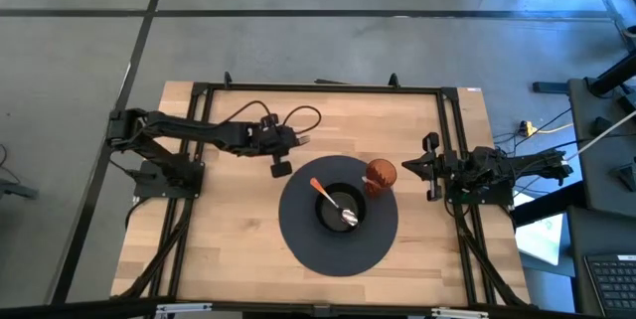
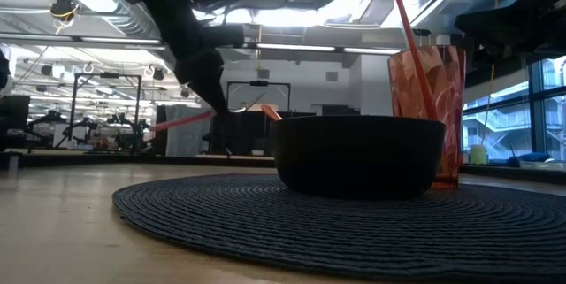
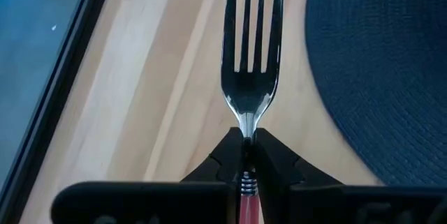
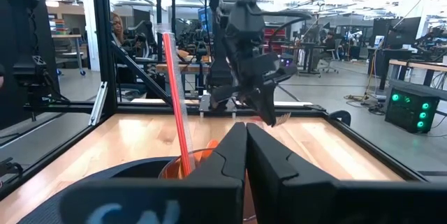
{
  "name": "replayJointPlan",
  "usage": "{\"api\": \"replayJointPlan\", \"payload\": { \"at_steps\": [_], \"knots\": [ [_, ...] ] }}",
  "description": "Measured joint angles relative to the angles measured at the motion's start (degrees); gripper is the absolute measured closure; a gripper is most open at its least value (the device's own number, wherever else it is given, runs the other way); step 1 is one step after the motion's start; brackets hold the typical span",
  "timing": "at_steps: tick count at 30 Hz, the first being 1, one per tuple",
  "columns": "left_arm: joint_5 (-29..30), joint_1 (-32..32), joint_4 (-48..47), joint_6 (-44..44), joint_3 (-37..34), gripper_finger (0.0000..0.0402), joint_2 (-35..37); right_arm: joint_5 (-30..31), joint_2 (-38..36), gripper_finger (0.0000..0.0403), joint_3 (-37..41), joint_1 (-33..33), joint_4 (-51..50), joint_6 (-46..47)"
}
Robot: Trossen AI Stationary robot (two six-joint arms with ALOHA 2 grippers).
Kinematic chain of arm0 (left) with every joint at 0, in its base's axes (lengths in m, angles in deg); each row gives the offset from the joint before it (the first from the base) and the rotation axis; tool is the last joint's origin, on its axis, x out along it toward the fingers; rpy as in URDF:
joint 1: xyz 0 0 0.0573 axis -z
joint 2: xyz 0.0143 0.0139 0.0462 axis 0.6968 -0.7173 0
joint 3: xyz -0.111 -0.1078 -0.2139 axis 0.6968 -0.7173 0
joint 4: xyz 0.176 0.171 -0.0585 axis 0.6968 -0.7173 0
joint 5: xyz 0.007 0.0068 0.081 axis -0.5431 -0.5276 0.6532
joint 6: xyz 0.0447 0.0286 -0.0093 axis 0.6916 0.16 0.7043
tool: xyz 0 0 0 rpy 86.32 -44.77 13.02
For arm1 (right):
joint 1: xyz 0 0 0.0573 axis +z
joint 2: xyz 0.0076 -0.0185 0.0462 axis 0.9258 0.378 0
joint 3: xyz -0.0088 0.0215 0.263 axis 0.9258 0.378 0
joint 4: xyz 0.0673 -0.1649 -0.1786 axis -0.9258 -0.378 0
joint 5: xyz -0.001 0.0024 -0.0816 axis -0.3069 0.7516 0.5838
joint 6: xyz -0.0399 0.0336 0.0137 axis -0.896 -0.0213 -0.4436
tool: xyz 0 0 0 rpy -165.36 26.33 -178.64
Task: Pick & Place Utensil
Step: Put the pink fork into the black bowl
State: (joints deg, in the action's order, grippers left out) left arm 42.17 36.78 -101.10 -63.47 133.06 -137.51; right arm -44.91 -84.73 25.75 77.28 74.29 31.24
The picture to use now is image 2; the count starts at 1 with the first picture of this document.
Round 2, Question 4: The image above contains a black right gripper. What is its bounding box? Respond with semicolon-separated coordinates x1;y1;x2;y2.
454;0;566;58

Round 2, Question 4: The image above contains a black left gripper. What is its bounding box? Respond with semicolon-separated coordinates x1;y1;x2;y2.
173;24;246;115

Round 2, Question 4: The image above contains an orange faceted plastic cup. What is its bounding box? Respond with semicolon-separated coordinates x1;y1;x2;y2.
387;44;468;190

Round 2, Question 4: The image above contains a red plastic straw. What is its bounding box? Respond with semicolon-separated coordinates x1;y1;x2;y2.
383;0;439;121

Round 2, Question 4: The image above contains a black round bowl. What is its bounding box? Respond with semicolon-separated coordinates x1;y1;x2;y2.
270;114;447;201

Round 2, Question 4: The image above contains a grey hanging cloth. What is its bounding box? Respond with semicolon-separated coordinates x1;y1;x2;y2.
164;104;213;157

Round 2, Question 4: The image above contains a black partition panel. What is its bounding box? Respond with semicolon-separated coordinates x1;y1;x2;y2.
210;110;317;157

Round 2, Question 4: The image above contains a long ceiling light strip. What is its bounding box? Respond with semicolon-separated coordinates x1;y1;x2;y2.
255;42;402;56

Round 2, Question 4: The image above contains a yellow-green container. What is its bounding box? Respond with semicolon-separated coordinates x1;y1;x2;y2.
470;144;488;165

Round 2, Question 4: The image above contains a round dark woven placemat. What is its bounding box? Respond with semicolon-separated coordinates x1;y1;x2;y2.
111;173;566;283

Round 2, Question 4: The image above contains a low black gantry frame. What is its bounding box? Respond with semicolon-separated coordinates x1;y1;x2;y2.
226;80;292;112

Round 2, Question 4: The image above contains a black aluminium table frame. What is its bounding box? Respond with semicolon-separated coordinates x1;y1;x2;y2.
0;150;566;186

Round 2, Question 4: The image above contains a tall black gantry frame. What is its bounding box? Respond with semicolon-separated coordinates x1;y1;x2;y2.
68;73;143;148

